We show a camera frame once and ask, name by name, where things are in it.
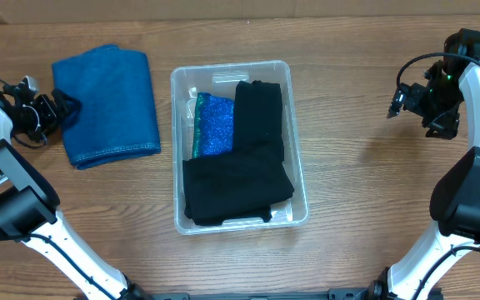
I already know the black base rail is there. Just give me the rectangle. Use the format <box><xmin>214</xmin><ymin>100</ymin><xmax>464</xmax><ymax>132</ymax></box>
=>
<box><xmin>147</xmin><ymin>287</ymin><xmax>368</xmax><ymax>300</ymax></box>

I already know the clear plastic storage bin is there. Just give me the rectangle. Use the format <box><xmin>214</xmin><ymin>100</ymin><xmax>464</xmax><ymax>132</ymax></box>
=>
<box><xmin>170</xmin><ymin>60</ymin><xmax>309</xmax><ymax>235</ymax></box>

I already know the blue green sequin garment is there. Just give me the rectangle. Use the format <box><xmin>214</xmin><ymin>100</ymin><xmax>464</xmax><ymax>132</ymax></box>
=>
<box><xmin>192</xmin><ymin>92</ymin><xmax>234</xmax><ymax>158</ymax></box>

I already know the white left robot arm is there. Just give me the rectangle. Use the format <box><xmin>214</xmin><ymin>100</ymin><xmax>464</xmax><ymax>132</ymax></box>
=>
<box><xmin>0</xmin><ymin>76</ymin><xmax>149</xmax><ymax>299</ymax></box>

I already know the blue denim cloth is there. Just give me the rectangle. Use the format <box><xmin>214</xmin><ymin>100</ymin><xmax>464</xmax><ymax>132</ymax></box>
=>
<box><xmin>52</xmin><ymin>44</ymin><xmax>161</xmax><ymax>170</ymax></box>

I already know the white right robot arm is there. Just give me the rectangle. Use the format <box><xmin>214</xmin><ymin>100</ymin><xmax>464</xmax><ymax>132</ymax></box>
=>
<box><xmin>356</xmin><ymin>28</ymin><xmax>480</xmax><ymax>299</ymax></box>

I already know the black cloth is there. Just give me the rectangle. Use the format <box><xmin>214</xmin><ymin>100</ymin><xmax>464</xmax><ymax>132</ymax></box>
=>
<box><xmin>182</xmin><ymin>144</ymin><xmax>295</xmax><ymax>226</ymax></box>
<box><xmin>232</xmin><ymin>81</ymin><xmax>284</xmax><ymax>162</ymax></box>

